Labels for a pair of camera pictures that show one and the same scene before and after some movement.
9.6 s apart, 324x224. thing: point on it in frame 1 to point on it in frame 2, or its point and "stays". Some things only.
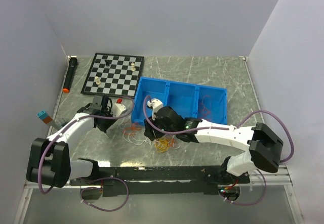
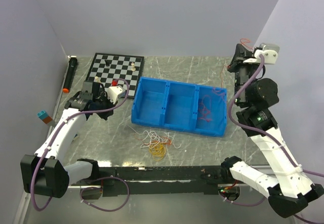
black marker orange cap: x=71 y=72 stays
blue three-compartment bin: x=192 y=100 stays
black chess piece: x=108 y=62 stays
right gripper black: x=150 y=134 to x=241 y=53
